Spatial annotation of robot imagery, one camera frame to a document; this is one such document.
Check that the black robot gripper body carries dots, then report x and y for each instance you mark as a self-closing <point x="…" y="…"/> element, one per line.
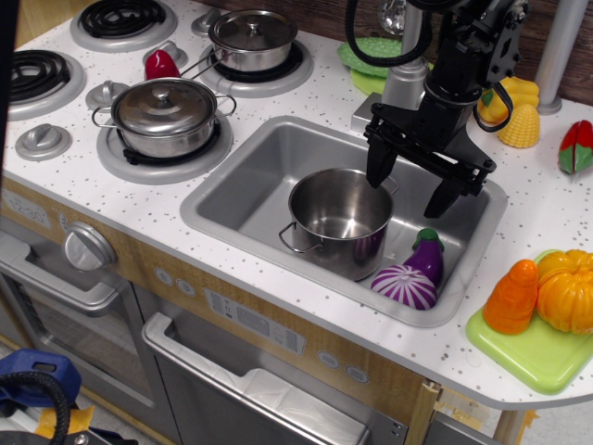
<point x="434" y="136"/>

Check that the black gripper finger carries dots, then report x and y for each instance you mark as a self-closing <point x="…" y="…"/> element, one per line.
<point x="443" y="197"/>
<point x="381" y="159"/>

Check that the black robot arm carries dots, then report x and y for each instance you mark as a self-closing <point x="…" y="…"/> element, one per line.
<point x="477" y="48"/>

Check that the open steel pot in sink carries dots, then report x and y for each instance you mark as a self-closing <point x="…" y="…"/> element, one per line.
<point x="339" y="222"/>

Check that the grey toy sink basin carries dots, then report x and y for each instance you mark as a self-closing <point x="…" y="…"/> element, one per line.
<point x="245" y="203"/>

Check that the lidded steel pot front burner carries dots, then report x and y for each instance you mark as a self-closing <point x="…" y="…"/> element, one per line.
<point x="165" y="118"/>

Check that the silver toy faucet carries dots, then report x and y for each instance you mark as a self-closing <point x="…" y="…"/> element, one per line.
<point x="404" y="83"/>

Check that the purple toy eggplant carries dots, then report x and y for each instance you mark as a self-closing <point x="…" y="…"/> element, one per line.
<point x="427" y="256"/>

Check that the yellow toy corn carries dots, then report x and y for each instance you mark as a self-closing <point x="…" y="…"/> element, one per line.
<point x="523" y="130"/>

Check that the purple white toy onion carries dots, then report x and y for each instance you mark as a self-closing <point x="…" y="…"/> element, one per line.
<point x="406" y="285"/>

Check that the green toy leafy vegetable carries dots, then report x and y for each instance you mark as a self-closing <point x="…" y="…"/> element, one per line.
<point x="373" y="47"/>

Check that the orange toy carrot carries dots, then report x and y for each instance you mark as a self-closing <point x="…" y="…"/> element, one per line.
<point x="511" y="305"/>

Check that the back right stove burner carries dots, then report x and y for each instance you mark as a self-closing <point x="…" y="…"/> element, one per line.
<point x="277" y="81"/>

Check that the stove burner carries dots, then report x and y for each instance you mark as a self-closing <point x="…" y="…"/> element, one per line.
<point x="113" y="26"/>
<point x="277" y="81"/>
<point x="41" y="82"/>
<point x="122" y="162"/>

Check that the red green toy chili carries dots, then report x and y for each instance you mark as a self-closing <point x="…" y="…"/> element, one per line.
<point x="575" y="153"/>

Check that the grey vertical pole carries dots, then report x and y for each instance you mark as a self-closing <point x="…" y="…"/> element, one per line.
<point x="553" y="62"/>

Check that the orange toy pumpkin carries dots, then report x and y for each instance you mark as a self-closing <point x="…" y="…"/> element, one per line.
<point x="565" y="291"/>

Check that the lidded steel saucepan back burner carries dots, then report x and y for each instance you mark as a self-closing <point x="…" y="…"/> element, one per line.
<point x="250" y="40"/>

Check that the light green cutting board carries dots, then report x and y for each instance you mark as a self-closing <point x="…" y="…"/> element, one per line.
<point x="542" y="357"/>

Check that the silver stove knob back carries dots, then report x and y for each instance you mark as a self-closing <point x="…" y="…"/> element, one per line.
<point x="202" y="25"/>

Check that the silver stove knob behind pepper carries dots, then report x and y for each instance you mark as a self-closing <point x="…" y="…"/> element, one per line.
<point x="177" y="54"/>

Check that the red toy pepper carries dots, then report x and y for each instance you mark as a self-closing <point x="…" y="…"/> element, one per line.
<point x="160" y="64"/>

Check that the front stove burner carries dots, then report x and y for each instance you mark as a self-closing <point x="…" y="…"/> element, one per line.
<point x="122" y="162"/>

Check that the silver stove knob middle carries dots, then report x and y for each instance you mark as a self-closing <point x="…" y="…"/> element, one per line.
<point x="104" y="94"/>

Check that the grey dishwasher door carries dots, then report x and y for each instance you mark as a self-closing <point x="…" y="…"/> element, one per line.
<point x="243" y="403"/>

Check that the silver oven dial knob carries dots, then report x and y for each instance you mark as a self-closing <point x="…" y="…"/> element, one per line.
<point x="85" y="249"/>

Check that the back left stove burner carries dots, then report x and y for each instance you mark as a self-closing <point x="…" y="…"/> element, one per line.
<point x="113" y="26"/>

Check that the silver stove knob front left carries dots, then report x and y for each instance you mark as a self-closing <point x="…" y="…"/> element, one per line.
<point x="43" y="142"/>

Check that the far left stove burner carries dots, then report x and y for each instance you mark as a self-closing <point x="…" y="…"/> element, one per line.
<point x="41" y="82"/>

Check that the blue clamp tool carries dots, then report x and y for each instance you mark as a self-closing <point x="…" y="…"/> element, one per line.
<point x="38" y="379"/>

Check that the grey oven door handle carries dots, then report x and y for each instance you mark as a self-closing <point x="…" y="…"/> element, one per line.
<point x="95" y="302"/>

